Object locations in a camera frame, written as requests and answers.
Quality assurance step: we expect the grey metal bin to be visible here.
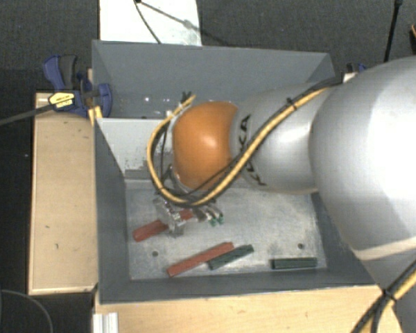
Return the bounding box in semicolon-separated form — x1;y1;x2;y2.
90;39;376;305

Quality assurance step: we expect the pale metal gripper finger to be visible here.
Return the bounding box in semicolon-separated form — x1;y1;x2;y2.
153;196;171;223
167;216;188;239

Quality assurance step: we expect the red-brown block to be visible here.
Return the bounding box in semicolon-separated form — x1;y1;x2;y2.
132;209;195;243
166;241;236;278

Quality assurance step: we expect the dark green flat block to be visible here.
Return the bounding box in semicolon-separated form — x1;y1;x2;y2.
270;257;318;271
207;244;255;271

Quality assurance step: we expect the pale wood flat board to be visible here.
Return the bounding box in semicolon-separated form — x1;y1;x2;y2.
28;92;100;296

